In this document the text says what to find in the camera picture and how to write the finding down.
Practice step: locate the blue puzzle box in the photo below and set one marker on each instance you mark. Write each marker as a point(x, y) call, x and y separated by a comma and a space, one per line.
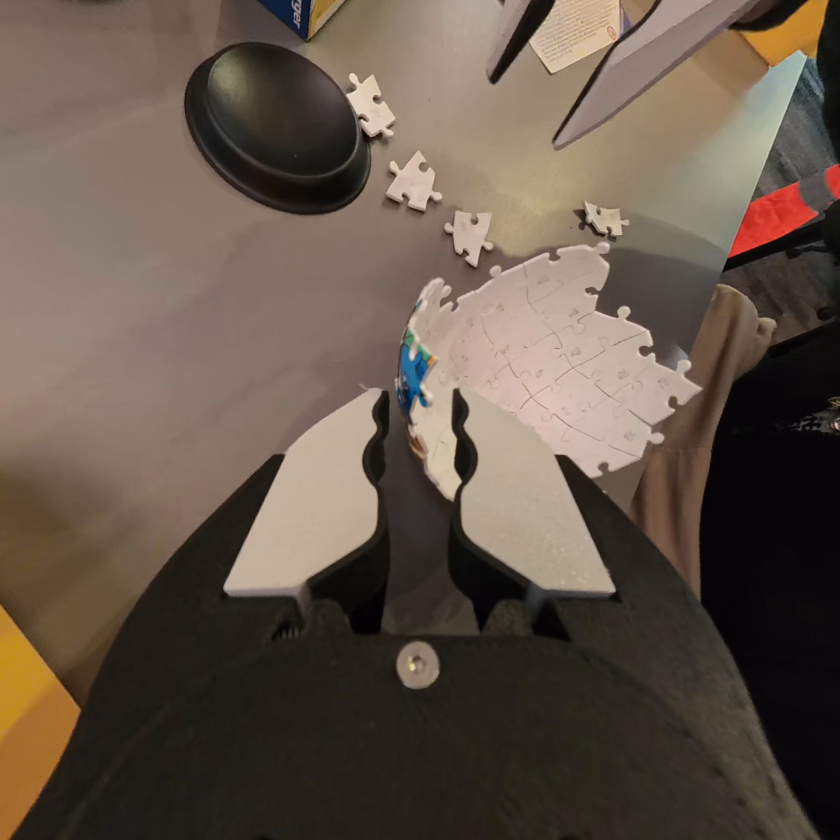
point(298, 14)

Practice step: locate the red chair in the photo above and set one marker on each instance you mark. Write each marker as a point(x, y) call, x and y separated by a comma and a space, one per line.
point(771, 220)

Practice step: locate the black metal bar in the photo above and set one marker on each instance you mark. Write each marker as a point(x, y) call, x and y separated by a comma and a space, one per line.
point(774, 250)

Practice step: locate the person's beige trousers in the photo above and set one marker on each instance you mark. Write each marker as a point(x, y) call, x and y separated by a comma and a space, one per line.
point(689, 446)

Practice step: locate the black round ball stand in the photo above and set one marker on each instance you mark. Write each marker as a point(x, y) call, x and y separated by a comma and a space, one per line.
point(279, 124)

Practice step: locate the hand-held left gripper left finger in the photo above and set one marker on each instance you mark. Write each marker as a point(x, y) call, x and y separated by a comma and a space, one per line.
point(315, 505)

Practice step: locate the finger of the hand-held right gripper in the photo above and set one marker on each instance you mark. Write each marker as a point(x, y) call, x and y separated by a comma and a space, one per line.
point(515, 29)
point(656, 59)

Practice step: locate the metal badge reel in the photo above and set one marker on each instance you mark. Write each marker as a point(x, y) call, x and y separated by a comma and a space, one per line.
point(828, 420)

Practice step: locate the partly built puzzle ball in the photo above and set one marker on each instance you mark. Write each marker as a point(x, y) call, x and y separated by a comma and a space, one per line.
point(558, 367)

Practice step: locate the yellow plastic bin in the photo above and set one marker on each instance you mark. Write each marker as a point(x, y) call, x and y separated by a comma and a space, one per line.
point(781, 43)
point(26, 722)

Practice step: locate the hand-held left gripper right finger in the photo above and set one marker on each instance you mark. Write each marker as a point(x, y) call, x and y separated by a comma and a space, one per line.
point(525, 512)

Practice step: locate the white-backed puzzle piece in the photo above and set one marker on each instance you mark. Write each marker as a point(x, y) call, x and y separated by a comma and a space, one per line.
point(413, 182)
point(371, 105)
point(470, 235)
point(605, 219)

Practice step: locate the white instruction leaflet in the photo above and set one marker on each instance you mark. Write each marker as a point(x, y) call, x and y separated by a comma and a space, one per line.
point(571, 33)

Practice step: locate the person's black top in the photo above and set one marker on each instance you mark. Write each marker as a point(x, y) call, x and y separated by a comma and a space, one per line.
point(774, 590)

